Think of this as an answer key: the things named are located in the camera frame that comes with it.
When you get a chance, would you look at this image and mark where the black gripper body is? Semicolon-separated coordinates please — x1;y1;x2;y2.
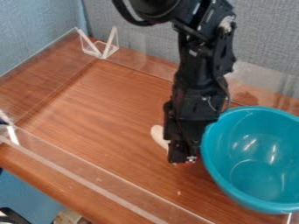
163;46;232;122

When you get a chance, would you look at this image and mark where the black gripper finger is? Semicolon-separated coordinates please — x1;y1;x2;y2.
163;111;211;164

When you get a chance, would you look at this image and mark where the brown toy mushroom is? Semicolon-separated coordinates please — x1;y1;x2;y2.
151;125;171;151

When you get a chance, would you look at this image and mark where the blue plastic bowl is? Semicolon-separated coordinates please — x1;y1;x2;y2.
200;106;299;214

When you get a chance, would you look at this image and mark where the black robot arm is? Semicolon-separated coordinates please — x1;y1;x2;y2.
112;0;236;163

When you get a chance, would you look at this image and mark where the clear acrylic back barrier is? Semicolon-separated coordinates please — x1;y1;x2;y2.
83;27;299;117

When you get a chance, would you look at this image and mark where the clear acrylic barrier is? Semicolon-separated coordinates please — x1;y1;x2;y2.
0;28;95;123
83;27;299;117
0;111;213;224

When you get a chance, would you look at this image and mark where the clear acrylic front barrier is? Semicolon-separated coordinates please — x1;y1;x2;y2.
0;111;213;224

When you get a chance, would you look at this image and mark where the clear acrylic left barrier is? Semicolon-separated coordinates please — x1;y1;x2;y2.
0;28;95;123

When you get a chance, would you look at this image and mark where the clear acrylic corner bracket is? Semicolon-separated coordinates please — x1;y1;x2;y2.
76;26;119;60

